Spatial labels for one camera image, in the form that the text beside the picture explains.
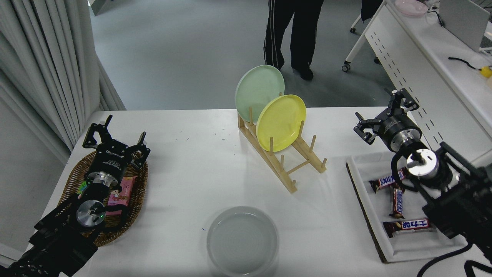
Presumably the white desk with perforated panel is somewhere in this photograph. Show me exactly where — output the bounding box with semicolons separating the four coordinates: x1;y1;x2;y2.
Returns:
342;0;492;187

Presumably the white rectangular tray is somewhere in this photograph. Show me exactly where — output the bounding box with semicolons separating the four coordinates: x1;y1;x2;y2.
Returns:
346;152;467;264

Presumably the green plate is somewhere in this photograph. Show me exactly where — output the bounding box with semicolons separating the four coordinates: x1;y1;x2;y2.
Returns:
235;65;285;124

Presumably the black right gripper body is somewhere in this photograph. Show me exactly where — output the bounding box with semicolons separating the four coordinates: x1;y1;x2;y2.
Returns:
375;115;422;149

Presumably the grey laptop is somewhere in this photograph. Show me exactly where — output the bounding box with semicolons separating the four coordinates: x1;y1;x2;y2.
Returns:
438;0;490;52

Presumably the short Snickers bar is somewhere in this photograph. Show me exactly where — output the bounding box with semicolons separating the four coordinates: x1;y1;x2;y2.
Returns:
389;184;406;219

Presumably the pink plate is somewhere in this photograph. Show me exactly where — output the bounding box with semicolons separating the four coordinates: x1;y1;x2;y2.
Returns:
394;0;428;16

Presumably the Snickers bar with Chinese print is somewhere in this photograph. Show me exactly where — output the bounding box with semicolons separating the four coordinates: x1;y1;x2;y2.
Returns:
383;217;435;238

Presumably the brown wicker basket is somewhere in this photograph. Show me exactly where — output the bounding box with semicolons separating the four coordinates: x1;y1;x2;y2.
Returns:
58;150;149;247

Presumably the pink snack bar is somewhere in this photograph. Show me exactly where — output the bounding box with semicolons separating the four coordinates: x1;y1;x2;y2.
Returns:
106;176;138;216

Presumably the long Snickers bar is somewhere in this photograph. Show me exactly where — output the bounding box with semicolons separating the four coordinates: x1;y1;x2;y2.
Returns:
369;167;410;194

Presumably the black cable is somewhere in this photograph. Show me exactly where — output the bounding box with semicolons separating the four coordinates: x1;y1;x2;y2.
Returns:
425;10;445;27
448;57;481;72

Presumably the wooden plate rack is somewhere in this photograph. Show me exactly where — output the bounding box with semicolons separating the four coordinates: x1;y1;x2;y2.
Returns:
238;92;328;194

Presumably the grey curtain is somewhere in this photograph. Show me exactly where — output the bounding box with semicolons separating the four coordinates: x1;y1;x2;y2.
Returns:
0;0;127;164

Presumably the person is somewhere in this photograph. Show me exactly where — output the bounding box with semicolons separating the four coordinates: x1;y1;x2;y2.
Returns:
264;0;324;81

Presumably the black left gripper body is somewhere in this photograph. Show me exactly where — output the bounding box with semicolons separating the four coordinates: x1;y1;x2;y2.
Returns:
90;140;131;180

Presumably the yellow plate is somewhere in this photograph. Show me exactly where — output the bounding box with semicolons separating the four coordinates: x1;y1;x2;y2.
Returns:
256;94;307;153

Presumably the grey plate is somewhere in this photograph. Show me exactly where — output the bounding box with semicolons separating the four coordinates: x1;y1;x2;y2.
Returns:
206;206;279;277

